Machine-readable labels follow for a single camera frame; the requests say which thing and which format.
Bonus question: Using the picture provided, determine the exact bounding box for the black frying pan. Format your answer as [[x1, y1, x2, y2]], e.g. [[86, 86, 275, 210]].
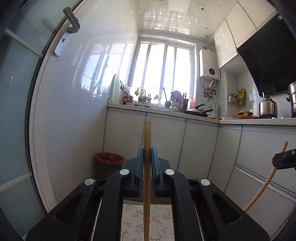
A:
[[183, 103, 213, 118]]

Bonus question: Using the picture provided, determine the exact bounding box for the floral tablecloth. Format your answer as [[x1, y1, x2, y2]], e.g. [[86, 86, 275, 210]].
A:
[[91, 203, 204, 241]]

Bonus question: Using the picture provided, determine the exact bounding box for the white water heater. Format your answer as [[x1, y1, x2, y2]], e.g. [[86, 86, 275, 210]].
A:
[[199, 49, 220, 81]]

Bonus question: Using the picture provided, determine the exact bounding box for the steel steamer pot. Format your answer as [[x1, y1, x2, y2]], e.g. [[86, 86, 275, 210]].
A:
[[286, 82, 296, 118]]

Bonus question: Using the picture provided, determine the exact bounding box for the black range hood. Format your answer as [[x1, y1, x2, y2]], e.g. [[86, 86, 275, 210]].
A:
[[238, 14, 295, 96]]

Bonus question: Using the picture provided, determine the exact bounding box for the pale green cutting board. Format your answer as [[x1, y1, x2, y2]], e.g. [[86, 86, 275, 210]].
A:
[[109, 75, 120, 104]]

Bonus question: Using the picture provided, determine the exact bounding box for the steel kettle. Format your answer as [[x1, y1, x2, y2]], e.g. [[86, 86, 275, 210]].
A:
[[259, 91, 278, 118]]

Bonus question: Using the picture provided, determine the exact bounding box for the knife block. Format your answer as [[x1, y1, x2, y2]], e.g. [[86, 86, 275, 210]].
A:
[[182, 92, 189, 111]]

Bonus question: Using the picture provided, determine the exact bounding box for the brown trash bin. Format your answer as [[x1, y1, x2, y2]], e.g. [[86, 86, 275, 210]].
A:
[[94, 152, 125, 180]]

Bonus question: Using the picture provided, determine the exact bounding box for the bamboo chopstick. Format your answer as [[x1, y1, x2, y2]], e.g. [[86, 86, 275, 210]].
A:
[[243, 141, 289, 213], [143, 121, 152, 241]]

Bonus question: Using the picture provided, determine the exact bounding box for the yellow green snack bag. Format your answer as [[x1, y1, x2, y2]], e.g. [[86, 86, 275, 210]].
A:
[[237, 88, 246, 105]]

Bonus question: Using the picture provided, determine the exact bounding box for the door handle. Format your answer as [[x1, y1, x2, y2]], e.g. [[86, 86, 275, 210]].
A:
[[53, 7, 80, 57]]

